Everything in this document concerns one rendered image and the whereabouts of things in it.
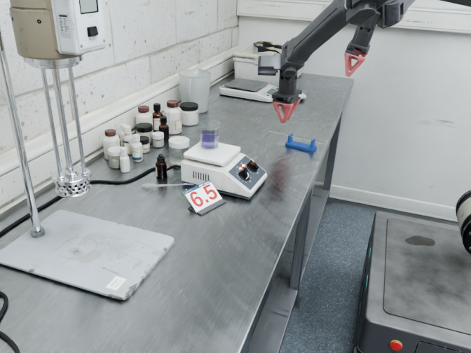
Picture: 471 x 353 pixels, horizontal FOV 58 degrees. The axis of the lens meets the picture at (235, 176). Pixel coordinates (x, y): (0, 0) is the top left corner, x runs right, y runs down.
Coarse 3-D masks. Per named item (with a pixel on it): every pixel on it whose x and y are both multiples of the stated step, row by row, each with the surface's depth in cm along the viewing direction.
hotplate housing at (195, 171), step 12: (240, 156) 114; (180, 168) 115; (192, 168) 109; (204, 168) 107; (216, 168) 106; (228, 168) 107; (192, 180) 110; (204, 180) 109; (216, 180) 107; (228, 180) 106; (264, 180) 115; (228, 192) 108; (240, 192) 106; (252, 192) 106
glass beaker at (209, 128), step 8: (200, 120) 112; (208, 120) 113; (216, 120) 112; (200, 128) 110; (208, 128) 109; (216, 128) 110; (200, 136) 111; (208, 136) 110; (216, 136) 111; (200, 144) 112; (208, 144) 111; (216, 144) 112
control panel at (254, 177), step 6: (246, 156) 115; (240, 162) 111; (246, 162) 113; (234, 168) 108; (234, 174) 106; (252, 174) 110; (258, 174) 112; (240, 180) 106; (252, 180) 108; (258, 180) 110; (246, 186) 105; (252, 186) 106
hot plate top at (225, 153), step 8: (224, 144) 116; (192, 152) 110; (200, 152) 110; (208, 152) 111; (216, 152) 111; (224, 152) 111; (232, 152) 111; (200, 160) 107; (208, 160) 106; (216, 160) 106; (224, 160) 106
